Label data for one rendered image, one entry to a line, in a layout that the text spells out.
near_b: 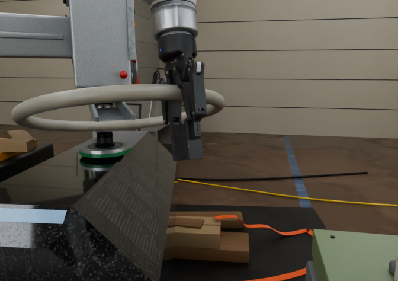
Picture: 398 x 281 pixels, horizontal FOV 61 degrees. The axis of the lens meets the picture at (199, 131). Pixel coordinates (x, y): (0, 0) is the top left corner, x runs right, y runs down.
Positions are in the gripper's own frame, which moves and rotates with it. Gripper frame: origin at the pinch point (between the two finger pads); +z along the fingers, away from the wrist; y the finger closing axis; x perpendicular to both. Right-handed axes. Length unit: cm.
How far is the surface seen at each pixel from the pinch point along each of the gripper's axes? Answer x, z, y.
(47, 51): -6, -62, 136
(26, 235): 21, 19, 48
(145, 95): 7.8, -8.9, -0.3
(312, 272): -21.1, 27.9, -8.9
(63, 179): 6, 6, 68
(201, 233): -85, 50, 122
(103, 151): -13, -3, 81
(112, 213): -3, 18, 51
